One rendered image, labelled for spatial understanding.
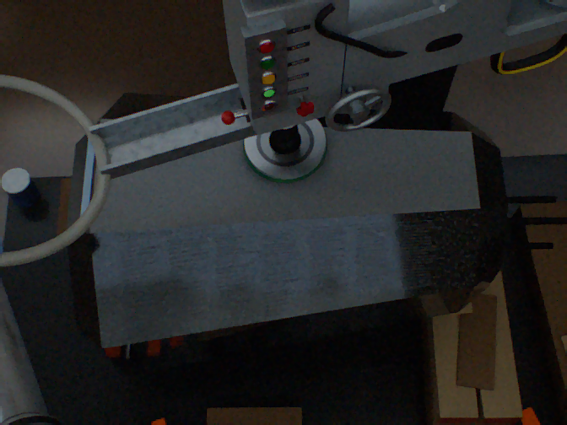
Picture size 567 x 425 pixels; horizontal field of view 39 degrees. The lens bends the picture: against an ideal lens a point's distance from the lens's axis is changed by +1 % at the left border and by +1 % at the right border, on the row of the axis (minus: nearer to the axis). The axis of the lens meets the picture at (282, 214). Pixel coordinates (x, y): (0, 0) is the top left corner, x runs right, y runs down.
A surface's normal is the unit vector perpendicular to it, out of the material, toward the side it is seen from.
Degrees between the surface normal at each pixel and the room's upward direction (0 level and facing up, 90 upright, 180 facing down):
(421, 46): 90
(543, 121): 0
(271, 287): 45
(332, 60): 90
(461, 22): 90
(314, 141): 0
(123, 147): 2
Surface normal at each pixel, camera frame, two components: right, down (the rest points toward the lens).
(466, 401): -0.01, -0.41
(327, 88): 0.30, 0.87
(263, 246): 0.04, 0.35
